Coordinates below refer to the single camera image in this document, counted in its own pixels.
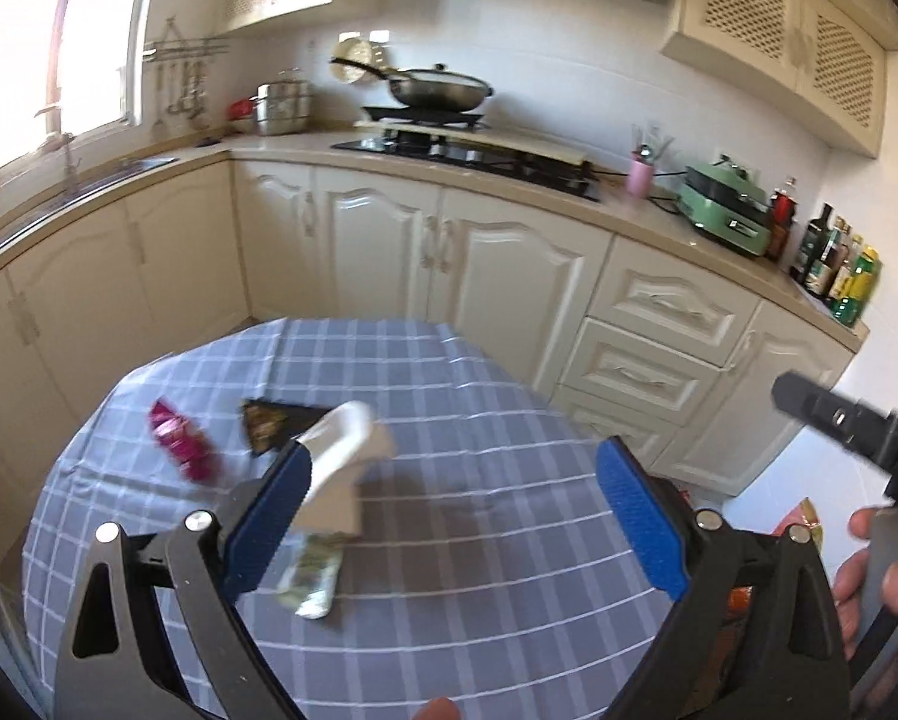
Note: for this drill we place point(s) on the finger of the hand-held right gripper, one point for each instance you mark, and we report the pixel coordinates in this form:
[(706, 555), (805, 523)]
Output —
[(831, 414)]

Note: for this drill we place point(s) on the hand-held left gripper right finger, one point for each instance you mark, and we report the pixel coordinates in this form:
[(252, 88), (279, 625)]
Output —
[(644, 521)]

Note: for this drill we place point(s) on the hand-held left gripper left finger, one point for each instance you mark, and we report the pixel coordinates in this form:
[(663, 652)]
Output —
[(265, 532)]

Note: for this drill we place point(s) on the person's left hand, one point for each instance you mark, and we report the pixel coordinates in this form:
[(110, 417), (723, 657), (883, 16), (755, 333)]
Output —
[(435, 710)]

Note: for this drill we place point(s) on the green silver snack packet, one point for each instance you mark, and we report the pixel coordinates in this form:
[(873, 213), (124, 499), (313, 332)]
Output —
[(314, 577)]

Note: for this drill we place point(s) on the dark snack packet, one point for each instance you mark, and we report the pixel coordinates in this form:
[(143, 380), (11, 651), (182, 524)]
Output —
[(272, 424)]

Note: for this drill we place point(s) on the orange plastic bag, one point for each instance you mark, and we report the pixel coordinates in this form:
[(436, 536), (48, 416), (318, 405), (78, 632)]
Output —
[(802, 521)]

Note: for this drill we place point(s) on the pink snack packet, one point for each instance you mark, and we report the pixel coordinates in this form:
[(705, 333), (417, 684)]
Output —
[(182, 439)]

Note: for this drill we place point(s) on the green yellow bottle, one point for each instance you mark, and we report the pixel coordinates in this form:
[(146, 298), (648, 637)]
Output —
[(857, 285)]

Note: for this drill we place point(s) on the small brown glass bottle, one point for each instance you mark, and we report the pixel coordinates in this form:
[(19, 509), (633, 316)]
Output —
[(831, 270)]

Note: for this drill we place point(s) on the dark green oil bottle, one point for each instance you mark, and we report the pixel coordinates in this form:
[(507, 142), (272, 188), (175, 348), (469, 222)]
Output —
[(814, 244)]

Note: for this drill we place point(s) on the blue checkered tablecloth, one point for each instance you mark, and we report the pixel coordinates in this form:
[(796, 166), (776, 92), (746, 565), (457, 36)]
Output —
[(456, 502)]

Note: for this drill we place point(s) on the red sauce bottle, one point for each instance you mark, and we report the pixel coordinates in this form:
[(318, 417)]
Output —
[(781, 225)]

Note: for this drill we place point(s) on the green electric grill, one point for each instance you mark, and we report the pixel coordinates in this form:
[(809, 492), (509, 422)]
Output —
[(724, 206)]

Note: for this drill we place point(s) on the pink utensil cup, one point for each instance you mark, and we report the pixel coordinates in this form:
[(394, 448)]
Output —
[(640, 176)]

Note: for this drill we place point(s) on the cream kitchen base cabinets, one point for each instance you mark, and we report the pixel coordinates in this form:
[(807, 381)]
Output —
[(456, 262)]

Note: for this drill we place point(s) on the steel kitchen sink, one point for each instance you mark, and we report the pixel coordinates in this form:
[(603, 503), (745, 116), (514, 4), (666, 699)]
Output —
[(115, 172)]

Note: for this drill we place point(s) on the black gas hob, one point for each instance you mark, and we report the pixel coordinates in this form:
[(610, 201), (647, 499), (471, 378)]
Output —
[(486, 161)]

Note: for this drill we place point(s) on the red container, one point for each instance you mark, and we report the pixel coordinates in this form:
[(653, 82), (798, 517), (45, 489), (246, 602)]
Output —
[(241, 109)]

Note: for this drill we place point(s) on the steel steamer pot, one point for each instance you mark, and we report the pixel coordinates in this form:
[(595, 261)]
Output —
[(284, 106)]

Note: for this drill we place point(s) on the steel faucet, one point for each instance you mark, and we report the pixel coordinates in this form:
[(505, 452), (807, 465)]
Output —
[(65, 146)]

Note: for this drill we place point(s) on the black portable burner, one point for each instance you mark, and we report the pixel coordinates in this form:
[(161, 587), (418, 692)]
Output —
[(426, 116)]

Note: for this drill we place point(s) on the hanging utensil rack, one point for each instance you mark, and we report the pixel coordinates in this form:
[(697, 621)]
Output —
[(186, 67)]

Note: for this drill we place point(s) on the black wok with lid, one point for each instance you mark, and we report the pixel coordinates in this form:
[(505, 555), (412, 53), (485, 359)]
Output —
[(437, 88)]

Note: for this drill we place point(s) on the kitchen window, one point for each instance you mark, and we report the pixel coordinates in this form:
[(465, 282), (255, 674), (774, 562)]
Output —
[(44, 45)]

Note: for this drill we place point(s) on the cream lattice wall cabinet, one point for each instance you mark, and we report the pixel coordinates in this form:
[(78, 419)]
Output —
[(786, 37)]

